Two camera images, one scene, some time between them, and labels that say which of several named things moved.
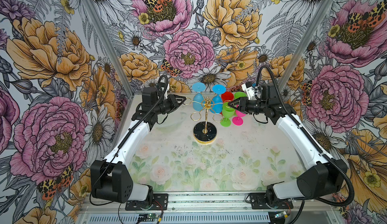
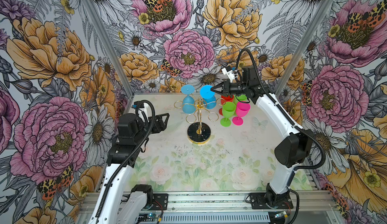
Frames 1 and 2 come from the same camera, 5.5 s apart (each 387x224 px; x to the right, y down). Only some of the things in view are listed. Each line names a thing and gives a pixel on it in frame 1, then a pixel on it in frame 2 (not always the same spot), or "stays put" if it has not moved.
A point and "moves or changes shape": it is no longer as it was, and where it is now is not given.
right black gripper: x=242 y=100 → x=226 y=90
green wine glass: x=228 y=113 stays put
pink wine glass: x=238 y=120 stays put
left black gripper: x=174 y=101 → x=163 y=125
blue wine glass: x=216 y=101 moves or changes shape
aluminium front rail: x=183 y=203 stays put
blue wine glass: x=198 y=100 → x=188 y=106
